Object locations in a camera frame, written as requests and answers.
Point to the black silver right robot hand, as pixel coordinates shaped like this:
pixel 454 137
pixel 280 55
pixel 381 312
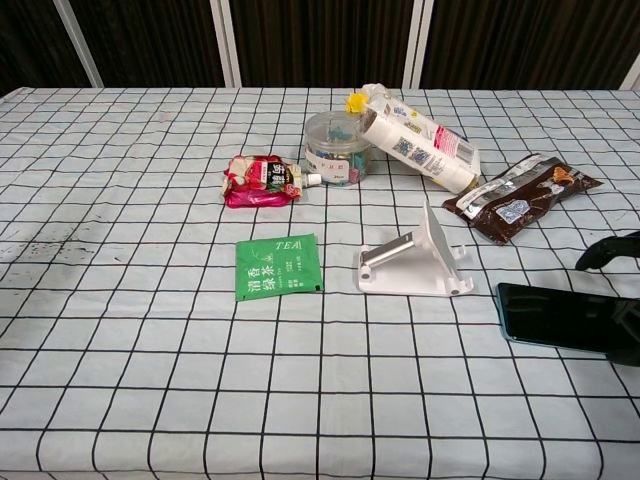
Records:
pixel 607 249

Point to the dark smartphone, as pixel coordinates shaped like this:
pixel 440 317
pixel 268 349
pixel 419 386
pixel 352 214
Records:
pixel 550 316

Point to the white phone stand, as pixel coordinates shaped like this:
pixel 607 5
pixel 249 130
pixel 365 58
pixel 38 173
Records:
pixel 415 270

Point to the brown snack packet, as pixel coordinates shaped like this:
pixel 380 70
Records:
pixel 525 197

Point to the white printed snack bag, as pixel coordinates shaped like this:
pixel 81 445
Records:
pixel 425 147

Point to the yellow bag clip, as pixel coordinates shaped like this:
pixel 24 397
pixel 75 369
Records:
pixel 356 102

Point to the clear jar of clips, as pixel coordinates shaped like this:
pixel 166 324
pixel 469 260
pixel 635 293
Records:
pixel 332 150

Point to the green tea sachet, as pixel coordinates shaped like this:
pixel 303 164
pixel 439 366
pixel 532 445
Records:
pixel 277 267

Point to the red drink pouch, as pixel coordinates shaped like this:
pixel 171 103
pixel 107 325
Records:
pixel 257 182

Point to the checked white tablecloth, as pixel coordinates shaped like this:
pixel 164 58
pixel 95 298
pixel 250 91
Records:
pixel 200 375

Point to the white partition post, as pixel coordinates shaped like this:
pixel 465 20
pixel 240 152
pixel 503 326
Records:
pixel 417 42
pixel 80 45
pixel 227 42
pixel 631 60

